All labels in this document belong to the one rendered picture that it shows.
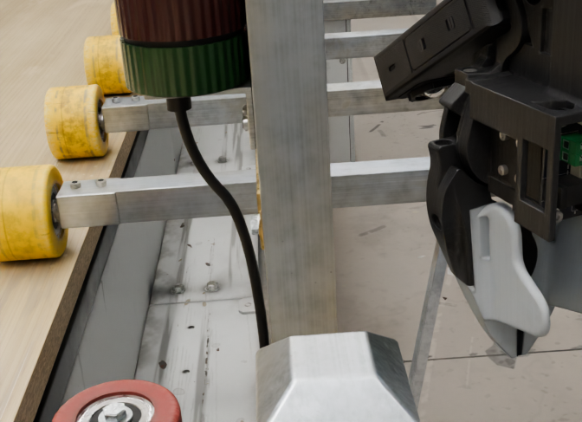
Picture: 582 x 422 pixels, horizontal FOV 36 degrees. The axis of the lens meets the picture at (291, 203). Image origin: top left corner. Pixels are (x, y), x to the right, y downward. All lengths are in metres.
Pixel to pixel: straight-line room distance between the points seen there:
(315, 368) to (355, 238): 2.65
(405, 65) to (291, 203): 0.09
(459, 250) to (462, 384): 1.74
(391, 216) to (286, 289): 2.54
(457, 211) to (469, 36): 0.08
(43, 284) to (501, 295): 0.43
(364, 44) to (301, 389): 1.06
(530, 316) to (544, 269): 0.05
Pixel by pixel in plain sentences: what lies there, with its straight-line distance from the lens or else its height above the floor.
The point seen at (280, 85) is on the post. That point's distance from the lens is 0.42.
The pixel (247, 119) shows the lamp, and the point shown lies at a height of 1.11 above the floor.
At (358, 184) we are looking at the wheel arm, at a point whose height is 0.95.
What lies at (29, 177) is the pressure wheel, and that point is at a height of 0.98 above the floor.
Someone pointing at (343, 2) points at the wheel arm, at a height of 0.96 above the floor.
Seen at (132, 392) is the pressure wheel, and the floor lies 0.91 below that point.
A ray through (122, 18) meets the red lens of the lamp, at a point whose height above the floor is 1.16.
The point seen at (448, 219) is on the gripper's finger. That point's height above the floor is 1.07.
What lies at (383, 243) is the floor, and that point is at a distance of 2.81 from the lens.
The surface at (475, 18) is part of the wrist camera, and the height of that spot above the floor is 1.15.
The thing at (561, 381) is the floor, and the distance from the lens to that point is 2.21.
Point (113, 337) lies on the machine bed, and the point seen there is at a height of 0.72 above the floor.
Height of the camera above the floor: 1.24
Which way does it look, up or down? 23 degrees down
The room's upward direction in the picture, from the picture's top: 4 degrees counter-clockwise
